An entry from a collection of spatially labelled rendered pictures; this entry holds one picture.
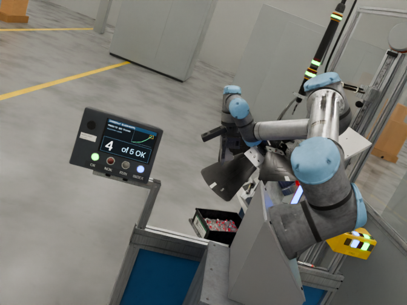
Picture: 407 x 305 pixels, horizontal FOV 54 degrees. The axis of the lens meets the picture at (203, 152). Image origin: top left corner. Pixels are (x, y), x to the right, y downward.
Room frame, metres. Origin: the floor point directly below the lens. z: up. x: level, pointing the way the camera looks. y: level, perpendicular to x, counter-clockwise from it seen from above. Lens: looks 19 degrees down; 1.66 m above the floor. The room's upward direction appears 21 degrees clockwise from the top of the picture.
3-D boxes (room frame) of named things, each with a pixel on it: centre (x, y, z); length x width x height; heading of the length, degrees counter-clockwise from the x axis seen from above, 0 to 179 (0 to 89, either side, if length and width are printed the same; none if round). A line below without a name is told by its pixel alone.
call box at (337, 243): (1.51, -0.68, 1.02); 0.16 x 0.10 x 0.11; 104
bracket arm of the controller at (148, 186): (1.28, 0.22, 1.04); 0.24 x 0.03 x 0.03; 104
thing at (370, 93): (2.26, -0.71, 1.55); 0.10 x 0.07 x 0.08; 139
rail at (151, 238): (1.41, -0.30, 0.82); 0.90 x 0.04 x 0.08; 104
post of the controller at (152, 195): (1.30, 0.12, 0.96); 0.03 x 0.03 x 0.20; 14
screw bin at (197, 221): (1.56, -0.19, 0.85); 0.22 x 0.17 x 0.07; 120
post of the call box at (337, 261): (1.51, -0.68, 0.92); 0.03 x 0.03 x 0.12; 14
